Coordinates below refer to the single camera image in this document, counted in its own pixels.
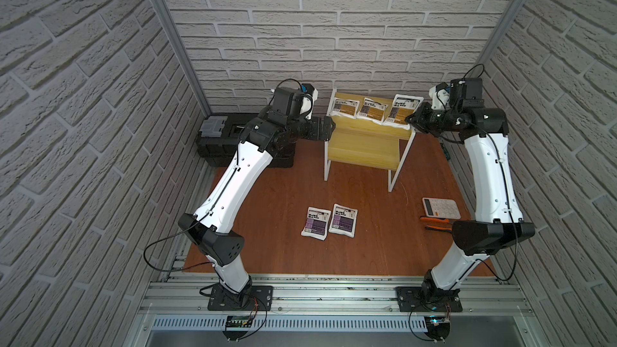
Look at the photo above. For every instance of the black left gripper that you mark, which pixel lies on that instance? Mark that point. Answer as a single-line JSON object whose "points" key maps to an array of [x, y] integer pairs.
{"points": [[325, 128]]}

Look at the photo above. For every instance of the white calculator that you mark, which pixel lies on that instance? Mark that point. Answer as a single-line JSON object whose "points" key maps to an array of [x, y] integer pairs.
{"points": [[441, 208]]}

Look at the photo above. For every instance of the black plastic toolbox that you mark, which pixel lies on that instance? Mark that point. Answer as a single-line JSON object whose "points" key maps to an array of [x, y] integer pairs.
{"points": [[221, 140]]}

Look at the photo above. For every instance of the controller board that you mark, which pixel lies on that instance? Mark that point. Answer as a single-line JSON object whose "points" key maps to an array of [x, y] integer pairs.
{"points": [[236, 327], [438, 328]]}

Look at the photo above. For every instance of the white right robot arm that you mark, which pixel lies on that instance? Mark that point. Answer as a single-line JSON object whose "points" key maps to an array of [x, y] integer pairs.
{"points": [[498, 222]]}

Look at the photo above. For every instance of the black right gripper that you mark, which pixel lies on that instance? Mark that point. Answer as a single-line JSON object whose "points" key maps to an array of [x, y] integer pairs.
{"points": [[418, 119]]}

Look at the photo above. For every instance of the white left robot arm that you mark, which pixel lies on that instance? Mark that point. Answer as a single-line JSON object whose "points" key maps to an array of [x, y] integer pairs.
{"points": [[210, 228]]}

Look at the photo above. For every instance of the white frame wooden shelf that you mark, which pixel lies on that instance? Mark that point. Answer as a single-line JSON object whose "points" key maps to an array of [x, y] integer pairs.
{"points": [[361, 142]]}

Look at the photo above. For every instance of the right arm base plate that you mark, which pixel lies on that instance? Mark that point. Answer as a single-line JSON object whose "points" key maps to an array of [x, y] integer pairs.
{"points": [[416, 299]]}

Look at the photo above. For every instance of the orange handled pliers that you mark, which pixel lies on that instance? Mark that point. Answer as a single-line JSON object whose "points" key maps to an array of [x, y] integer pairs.
{"points": [[437, 224]]}

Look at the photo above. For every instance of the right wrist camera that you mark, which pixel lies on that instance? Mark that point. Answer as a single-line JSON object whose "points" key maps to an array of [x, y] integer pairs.
{"points": [[458, 94]]}

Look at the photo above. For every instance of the yellow coffee bag bottom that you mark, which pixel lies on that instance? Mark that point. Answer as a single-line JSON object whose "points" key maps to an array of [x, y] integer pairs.
{"points": [[344, 108]]}

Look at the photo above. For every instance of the yellow coffee bag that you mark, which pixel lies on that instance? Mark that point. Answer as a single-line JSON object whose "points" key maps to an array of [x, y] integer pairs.
{"points": [[344, 108], [402, 107], [373, 111]]}

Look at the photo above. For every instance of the purple coffee bag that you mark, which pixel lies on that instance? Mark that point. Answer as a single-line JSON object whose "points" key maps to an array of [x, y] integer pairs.
{"points": [[316, 224], [344, 221]]}

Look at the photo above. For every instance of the right controller board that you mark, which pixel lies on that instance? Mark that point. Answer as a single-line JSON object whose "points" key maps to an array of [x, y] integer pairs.
{"points": [[438, 328]]}

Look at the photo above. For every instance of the left controller board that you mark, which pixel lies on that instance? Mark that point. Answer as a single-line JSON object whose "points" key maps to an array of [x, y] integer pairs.
{"points": [[236, 327]]}

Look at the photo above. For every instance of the aluminium rail frame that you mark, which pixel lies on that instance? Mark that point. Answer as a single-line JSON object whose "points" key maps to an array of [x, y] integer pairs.
{"points": [[341, 291]]}

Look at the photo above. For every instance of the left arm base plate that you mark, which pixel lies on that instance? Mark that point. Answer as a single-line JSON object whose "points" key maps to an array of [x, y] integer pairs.
{"points": [[253, 298]]}

